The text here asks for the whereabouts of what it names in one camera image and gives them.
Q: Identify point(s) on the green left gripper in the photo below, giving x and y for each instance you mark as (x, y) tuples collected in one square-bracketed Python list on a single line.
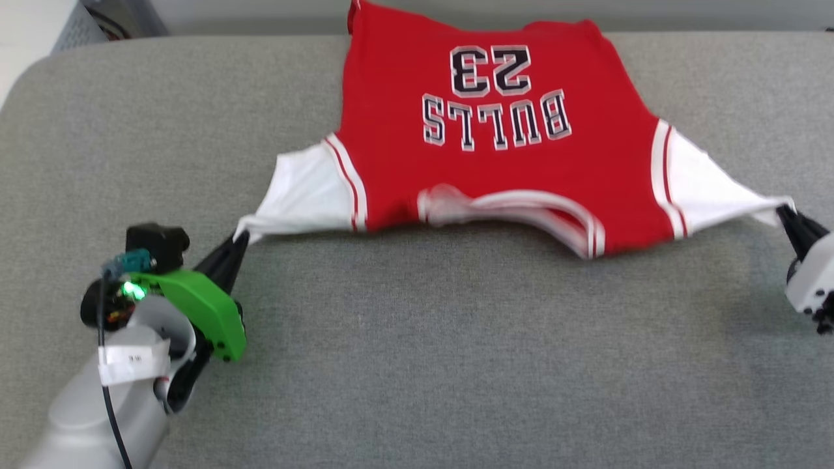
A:
[(202, 306)]

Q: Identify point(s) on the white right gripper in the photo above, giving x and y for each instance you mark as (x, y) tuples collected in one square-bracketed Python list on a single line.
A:
[(818, 280)]

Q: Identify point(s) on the red and white basketball jersey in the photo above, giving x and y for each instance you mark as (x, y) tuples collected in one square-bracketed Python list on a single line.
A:
[(508, 176)]

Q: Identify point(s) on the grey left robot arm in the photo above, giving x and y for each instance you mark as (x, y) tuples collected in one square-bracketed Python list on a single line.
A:
[(85, 417)]

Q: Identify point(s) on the grey perforated bin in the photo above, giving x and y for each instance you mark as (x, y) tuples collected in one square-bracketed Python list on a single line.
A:
[(78, 29)]

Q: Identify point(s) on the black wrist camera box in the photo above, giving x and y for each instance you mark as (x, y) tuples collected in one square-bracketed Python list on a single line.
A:
[(156, 241)]

